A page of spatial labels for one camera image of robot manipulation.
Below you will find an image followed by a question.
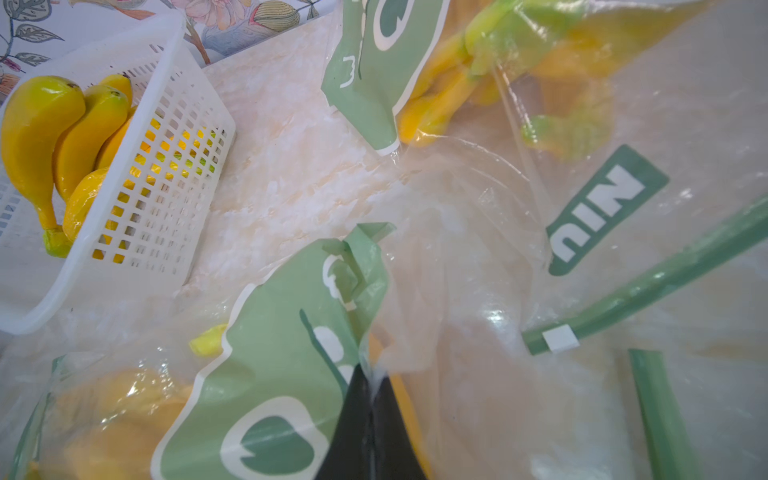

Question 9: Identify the white plastic basket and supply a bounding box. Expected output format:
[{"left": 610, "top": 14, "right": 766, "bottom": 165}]
[{"left": 1, "top": 11, "right": 236, "bottom": 335}]

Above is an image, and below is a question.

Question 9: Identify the yellow banana bunch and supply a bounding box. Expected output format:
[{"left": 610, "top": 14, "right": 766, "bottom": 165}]
[{"left": 1, "top": 74, "right": 133, "bottom": 258}]

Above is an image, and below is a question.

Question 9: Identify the zip-top bag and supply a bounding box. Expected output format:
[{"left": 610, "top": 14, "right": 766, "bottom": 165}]
[
  {"left": 10, "top": 155, "right": 527, "bottom": 479},
  {"left": 322, "top": 1, "right": 767, "bottom": 355},
  {"left": 522, "top": 348, "right": 767, "bottom": 479}
]

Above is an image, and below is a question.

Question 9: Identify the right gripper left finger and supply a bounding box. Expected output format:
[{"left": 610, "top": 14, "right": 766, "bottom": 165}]
[{"left": 315, "top": 366, "right": 371, "bottom": 480}]

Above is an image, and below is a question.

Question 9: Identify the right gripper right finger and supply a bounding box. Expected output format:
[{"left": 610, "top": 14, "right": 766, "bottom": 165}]
[{"left": 371, "top": 377, "right": 426, "bottom": 480}]

